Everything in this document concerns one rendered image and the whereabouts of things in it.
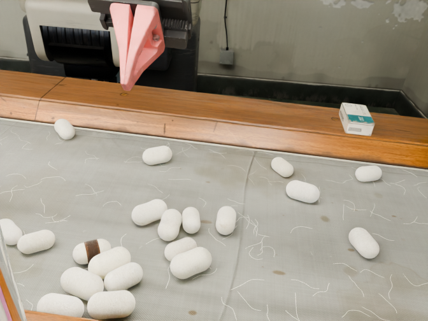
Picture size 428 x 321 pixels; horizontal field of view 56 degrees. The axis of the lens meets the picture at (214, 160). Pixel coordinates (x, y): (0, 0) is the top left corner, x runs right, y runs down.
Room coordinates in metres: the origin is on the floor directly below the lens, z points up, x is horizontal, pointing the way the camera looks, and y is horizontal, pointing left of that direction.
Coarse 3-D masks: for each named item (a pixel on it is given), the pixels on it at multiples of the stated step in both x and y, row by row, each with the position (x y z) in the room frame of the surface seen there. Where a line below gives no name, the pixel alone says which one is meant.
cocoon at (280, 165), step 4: (272, 160) 0.42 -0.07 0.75; (276, 160) 0.42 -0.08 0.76; (280, 160) 0.42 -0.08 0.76; (284, 160) 0.42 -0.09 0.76; (272, 164) 0.42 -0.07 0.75; (276, 164) 0.41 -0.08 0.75; (280, 164) 0.41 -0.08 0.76; (284, 164) 0.41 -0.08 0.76; (288, 164) 0.41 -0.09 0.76; (276, 168) 0.41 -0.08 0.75; (280, 168) 0.41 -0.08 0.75; (284, 168) 0.40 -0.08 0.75; (288, 168) 0.40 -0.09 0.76; (292, 168) 0.41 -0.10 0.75; (280, 172) 0.41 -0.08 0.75; (284, 172) 0.40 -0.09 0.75; (288, 172) 0.40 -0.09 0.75; (292, 172) 0.41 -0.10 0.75; (284, 176) 0.40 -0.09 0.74; (288, 176) 0.40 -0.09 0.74
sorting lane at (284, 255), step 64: (0, 128) 0.46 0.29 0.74; (0, 192) 0.33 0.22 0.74; (64, 192) 0.34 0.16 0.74; (128, 192) 0.35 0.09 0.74; (192, 192) 0.36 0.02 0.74; (256, 192) 0.37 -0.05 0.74; (320, 192) 0.38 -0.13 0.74; (384, 192) 0.39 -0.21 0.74; (64, 256) 0.25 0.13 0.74; (256, 256) 0.27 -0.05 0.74; (320, 256) 0.28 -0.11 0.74; (384, 256) 0.29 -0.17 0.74; (128, 320) 0.19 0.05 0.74; (192, 320) 0.20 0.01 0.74; (256, 320) 0.20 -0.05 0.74; (320, 320) 0.21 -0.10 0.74; (384, 320) 0.21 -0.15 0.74
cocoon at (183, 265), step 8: (200, 248) 0.25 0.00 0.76; (176, 256) 0.24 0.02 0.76; (184, 256) 0.24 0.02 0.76; (192, 256) 0.24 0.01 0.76; (200, 256) 0.25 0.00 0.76; (208, 256) 0.25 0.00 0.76; (176, 264) 0.24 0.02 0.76; (184, 264) 0.24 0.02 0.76; (192, 264) 0.24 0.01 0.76; (200, 264) 0.24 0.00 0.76; (208, 264) 0.24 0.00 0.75; (176, 272) 0.23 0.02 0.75; (184, 272) 0.23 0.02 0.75; (192, 272) 0.24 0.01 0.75; (200, 272) 0.24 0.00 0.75
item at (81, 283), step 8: (64, 272) 0.22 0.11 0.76; (72, 272) 0.22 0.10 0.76; (80, 272) 0.22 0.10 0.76; (88, 272) 0.22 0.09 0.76; (64, 280) 0.21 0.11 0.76; (72, 280) 0.21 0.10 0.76; (80, 280) 0.21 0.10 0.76; (88, 280) 0.21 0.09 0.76; (96, 280) 0.21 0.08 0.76; (64, 288) 0.21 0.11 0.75; (72, 288) 0.21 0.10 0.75; (80, 288) 0.20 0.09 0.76; (88, 288) 0.20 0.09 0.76; (96, 288) 0.21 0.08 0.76; (80, 296) 0.20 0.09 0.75; (88, 296) 0.20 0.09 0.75
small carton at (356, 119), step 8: (344, 104) 0.54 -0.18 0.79; (352, 104) 0.54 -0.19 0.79; (360, 104) 0.55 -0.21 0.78; (344, 112) 0.52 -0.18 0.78; (352, 112) 0.52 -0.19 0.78; (360, 112) 0.52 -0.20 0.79; (368, 112) 0.52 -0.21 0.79; (344, 120) 0.51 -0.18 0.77; (352, 120) 0.49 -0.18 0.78; (360, 120) 0.49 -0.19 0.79; (368, 120) 0.50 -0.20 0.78; (344, 128) 0.50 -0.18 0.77; (352, 128) 0.49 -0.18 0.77; (360, 128) 0.49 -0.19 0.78; (368, 128) 0.49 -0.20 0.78
